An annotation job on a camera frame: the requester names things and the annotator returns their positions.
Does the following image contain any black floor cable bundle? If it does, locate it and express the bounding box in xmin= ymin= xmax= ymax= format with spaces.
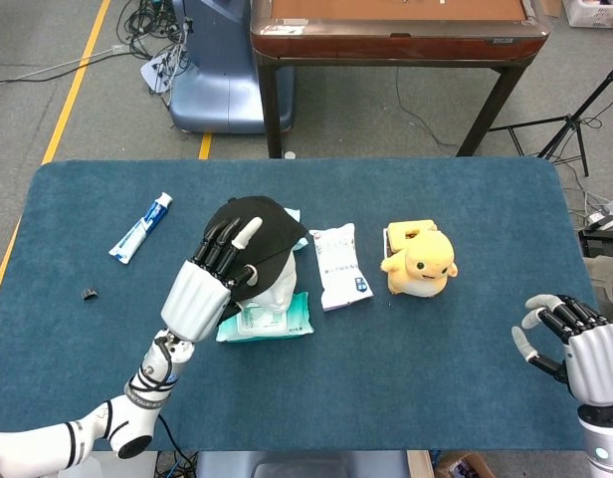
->
xmin=117 ymin=0 xmax=194 ymax=96

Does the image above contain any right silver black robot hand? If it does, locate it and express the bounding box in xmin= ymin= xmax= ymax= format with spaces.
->
xmin=511 ymin=293 xmax=613 ymax=407

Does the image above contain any yellow plush dinosaur toy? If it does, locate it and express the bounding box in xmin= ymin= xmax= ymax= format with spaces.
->
xmin=379 ymin=229 xmax=459 ymax=299

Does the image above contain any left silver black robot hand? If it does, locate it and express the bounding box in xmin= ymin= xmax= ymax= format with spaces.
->
xmin=160 ymin=216 xmax=264 ymax=344

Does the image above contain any white socket board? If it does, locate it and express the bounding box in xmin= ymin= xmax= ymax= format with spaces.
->
xmin=139 ymin=52 xmax=188 ymax=94

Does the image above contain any light blue plastic pack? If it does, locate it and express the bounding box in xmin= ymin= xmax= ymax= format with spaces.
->
xmin=284 ymin=206 xmax=310 ymax=253

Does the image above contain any thin black floor cable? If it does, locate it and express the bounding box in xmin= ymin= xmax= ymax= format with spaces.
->
xmin=394 ymin=67 xmax=460 ymax=149

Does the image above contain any grey blue robot torso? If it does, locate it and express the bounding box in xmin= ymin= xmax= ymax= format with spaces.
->
xmin=194 ymin=450 xmax=412 ymax=478

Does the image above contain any green wet wipes pack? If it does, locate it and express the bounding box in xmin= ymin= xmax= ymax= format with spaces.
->
xmin=215 ymin=291 xmax=315 ymax=345

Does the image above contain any brown mahjong table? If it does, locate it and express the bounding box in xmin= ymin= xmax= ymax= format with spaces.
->
xmin=250 ymin=0 xmax=551 ymax=159

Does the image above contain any white storage box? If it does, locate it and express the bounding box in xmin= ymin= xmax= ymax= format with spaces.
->
xmin=562 ymin=0 xmax=613 ymax=29

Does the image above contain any white blue toothpaste tube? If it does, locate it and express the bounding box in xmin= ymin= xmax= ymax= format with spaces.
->
xmin=107 ymin=191 xmax=174 ymax=264

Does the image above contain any black tripod stand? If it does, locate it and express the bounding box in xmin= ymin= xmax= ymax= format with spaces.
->
xmin=488 ymin=57 xmax=613 ymax=178

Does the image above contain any black equipment case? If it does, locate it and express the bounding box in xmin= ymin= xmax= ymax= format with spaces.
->
xmin=577 ymin=228 xmax=613 ymax=260

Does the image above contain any white foam mannequin head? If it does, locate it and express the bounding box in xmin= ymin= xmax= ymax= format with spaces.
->
xmin=235 ymin=253 xmax=299 ymax=315

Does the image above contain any white power strip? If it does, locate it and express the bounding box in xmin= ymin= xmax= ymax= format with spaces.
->
xmin=582 ymin=196 xmax=613 ymax=231

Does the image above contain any white blue tissue pouch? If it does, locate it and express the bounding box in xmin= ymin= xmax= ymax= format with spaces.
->
xmin=308 ymin=222 xmax=375 ymax=314

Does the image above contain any long grey floor cable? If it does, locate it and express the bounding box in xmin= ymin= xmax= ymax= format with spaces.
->
xmin=0 ymin=43 xmax=143 ymax=89

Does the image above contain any printed cardboard box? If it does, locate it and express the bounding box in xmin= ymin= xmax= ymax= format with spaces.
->
xmin=435 ymin=451 xmax=497 ymax=478

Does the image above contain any blue grey machine base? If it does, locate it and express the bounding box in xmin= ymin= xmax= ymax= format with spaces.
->
xmin=167 ymin=0 xmax=296 ymax=134

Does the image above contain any black baseball cap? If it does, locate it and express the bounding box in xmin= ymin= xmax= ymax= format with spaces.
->
xmin=203 ymin=195 xmax=309 ymax=323

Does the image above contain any blue felt table mat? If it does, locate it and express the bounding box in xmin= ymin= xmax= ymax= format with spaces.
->
xmin=0 ymin=157 xmax=601 ymax=453

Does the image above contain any khaki trouser leg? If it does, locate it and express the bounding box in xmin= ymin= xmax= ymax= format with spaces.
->
xmin=584 ymin=254 xmax=613 ymax=325

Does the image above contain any yellow foam block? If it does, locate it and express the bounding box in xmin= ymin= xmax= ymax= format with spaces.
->
xmin=387 ymin=218 xmax=440 ymax=253

